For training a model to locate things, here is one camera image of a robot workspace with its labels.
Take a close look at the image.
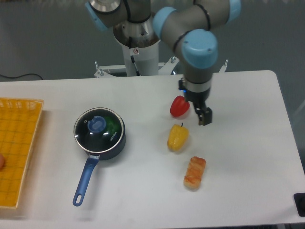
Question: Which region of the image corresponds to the black device at table edge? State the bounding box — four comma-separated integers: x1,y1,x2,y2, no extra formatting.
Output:
294,193,305,217

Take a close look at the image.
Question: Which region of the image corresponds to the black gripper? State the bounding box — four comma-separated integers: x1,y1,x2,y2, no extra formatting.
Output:
178,77,213,126

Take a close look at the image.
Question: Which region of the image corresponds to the green bell pepper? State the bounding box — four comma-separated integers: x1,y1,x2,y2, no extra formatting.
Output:
104,116,120,132

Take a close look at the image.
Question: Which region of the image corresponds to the red bell pepper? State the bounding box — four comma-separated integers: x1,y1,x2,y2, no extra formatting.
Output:
170,95,190,117

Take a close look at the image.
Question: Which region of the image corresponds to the toasted bread piece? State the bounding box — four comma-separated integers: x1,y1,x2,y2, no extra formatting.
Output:
183,156,206,190

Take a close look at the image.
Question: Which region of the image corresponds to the yellow bell pepper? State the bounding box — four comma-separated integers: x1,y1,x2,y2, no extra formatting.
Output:
167,123,189,152

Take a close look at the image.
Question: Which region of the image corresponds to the dark blue saucepan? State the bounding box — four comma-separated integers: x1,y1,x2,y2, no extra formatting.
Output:
72,107,126,207

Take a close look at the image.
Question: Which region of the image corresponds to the glass pot lid blue knob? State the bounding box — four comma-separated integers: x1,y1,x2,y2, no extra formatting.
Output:
73,107,125,153

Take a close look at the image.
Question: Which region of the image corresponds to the yellow woven basket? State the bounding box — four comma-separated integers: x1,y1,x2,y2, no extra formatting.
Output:
0,97,44,209

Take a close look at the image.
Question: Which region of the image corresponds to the black cable on floor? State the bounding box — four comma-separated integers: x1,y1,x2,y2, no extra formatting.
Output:
0,73,44,80

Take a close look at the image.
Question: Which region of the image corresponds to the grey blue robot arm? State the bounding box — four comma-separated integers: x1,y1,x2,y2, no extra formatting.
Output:
85,0,241,125

